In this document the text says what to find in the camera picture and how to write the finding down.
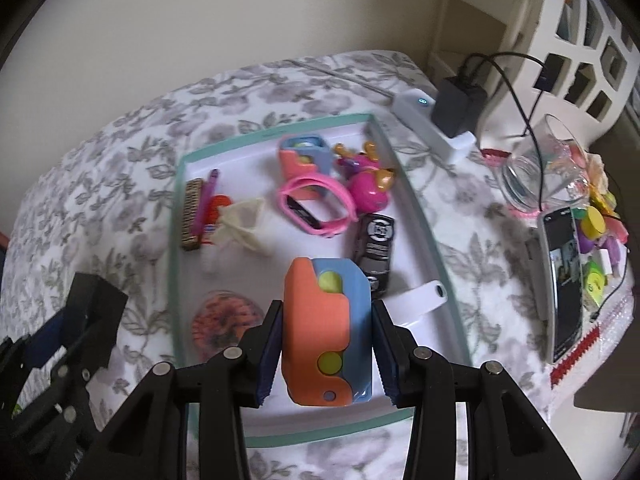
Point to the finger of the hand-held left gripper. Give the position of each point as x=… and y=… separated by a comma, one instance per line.
x=95, y=310
x=47, y=337

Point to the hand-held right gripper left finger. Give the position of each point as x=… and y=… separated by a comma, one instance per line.
x=267, y=355

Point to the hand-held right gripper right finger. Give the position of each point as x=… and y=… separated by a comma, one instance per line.
x=387, y=360

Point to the round clear container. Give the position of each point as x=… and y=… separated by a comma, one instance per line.
x=220, y=320

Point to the orange and blue toy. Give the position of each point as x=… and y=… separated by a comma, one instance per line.
x=295, y=165
x=320, y=320

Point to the white plastic device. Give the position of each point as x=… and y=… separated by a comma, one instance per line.
x=420, y=305

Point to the teal cardboard tray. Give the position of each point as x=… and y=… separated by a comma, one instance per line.
x=280, y=255

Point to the black toy car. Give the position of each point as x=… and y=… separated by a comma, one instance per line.
x=375, y=245

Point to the cream hair clip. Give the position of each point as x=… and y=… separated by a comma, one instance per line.
x=245, y=230

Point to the pink wrist watch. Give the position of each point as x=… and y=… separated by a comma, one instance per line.
x=300, y=208

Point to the red white small bottle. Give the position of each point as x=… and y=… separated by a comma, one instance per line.
x=220, y=207

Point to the purple tube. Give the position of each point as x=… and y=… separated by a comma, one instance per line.
x=207, y=200

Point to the pink toy figure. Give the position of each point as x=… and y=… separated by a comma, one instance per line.
x=367, y=190

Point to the smartphone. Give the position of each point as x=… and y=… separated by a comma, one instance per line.
x=565, y=285

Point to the clear drinking glass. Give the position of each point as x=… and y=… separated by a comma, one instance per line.
x=525, y=185

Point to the yellow round container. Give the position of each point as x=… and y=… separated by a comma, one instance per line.
x=595, y=222

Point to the white power strip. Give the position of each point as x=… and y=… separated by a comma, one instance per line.
x=412, y=105

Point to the black charger adapter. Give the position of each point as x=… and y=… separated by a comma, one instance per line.
x=457, y=105

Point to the cream fabric flower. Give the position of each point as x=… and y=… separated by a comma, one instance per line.
x=597, y=167

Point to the white lattice shelf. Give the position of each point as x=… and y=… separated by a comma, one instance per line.
x=545, y=20

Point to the white wooden frame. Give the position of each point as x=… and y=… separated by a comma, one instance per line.
x=520, y=10

